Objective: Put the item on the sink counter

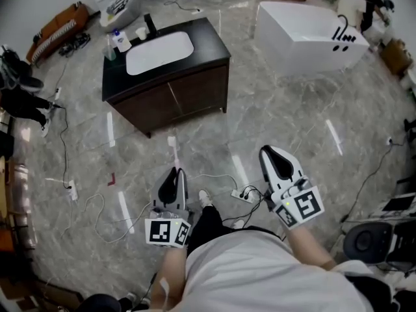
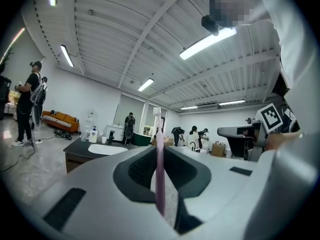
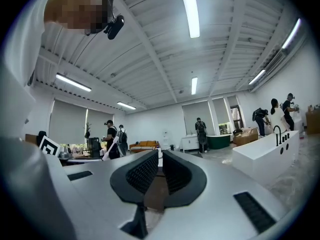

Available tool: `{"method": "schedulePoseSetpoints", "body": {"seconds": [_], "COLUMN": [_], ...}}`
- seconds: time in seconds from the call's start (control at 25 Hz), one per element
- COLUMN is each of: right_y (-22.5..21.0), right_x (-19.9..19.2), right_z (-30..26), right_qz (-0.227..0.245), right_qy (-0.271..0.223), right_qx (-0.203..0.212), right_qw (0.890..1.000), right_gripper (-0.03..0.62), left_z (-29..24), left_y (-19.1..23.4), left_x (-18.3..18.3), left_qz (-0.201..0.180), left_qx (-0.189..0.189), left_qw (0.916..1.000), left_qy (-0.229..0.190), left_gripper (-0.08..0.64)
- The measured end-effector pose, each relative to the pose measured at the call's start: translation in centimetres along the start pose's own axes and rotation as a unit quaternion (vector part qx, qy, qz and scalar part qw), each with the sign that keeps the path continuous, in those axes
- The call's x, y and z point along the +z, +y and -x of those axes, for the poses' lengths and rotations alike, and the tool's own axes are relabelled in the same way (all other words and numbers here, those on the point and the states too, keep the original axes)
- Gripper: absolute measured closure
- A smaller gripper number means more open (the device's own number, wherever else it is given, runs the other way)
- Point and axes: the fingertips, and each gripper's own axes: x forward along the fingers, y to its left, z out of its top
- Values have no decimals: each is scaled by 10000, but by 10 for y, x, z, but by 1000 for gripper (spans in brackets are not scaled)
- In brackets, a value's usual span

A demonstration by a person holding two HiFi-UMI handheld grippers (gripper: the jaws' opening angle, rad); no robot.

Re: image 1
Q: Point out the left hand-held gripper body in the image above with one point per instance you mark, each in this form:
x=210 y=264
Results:
x=169 y=231

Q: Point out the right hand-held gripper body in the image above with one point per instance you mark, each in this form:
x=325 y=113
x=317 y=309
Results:
x=302 y=205

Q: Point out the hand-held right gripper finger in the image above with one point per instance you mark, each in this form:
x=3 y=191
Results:
x=265 y=167
x=284 y=164

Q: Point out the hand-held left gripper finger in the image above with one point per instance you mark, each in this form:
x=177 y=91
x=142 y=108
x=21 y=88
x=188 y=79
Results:
x=165 y=190
x=183 y=190

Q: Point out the white toothbrush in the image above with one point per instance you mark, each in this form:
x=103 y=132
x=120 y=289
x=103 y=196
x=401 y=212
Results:
x=175 y=154

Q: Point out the white soap bottle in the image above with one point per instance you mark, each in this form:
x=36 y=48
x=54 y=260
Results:
x=122 y=41

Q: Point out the person's right forearm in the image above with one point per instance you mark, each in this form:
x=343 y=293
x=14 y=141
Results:
x=305 y=245

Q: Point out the person's left forearm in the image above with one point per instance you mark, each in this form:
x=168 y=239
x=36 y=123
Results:
x=170 y=271

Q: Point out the black shoulder bag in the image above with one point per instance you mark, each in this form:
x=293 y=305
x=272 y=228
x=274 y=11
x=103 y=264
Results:
x=370 y=286

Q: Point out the person's left white shoe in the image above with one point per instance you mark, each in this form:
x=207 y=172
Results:
x=205 y=198

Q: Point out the person's white shoe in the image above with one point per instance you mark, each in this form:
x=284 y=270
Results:
x=239 y=224
x=205 y=198

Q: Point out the white power strip black plugs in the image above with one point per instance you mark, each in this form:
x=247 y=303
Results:
x=242 y=196

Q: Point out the person's black trousers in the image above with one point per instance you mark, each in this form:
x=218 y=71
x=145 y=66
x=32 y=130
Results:
x=208 y=226

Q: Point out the person's right white shoe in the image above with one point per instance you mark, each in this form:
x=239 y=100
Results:
x=239 y=224

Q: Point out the black round speaker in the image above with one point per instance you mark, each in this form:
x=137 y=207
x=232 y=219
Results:
x=365 y=240

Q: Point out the person's white shirt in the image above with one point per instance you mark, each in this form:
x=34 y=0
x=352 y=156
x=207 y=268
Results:
x=260 y=271

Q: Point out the black laptop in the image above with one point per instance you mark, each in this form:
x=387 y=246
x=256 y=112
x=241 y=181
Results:
x=398 y=203

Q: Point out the dark vanity cabinet black top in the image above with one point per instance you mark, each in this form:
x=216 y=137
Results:
x=182 y=91

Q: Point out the white bathtub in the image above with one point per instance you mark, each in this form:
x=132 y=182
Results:
x=292 y=47

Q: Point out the white sink basin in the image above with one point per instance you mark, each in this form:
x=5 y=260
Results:
x=159 y=52

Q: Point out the black bathtub faucet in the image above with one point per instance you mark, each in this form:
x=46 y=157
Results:
x=341 y=32

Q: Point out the green cup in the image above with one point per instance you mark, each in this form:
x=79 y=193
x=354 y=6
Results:
x=110 y=54

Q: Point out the white cup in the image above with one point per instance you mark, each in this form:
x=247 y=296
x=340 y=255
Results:
x=141 y=33

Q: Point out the black sink faucet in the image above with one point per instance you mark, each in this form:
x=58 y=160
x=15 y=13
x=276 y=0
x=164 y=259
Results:
x=150 y=24

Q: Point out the grey round seat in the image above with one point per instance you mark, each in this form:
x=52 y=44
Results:
x=123 y=19

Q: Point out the striped black white cloth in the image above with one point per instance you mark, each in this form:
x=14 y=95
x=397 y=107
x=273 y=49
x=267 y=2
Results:
x=118 y=2

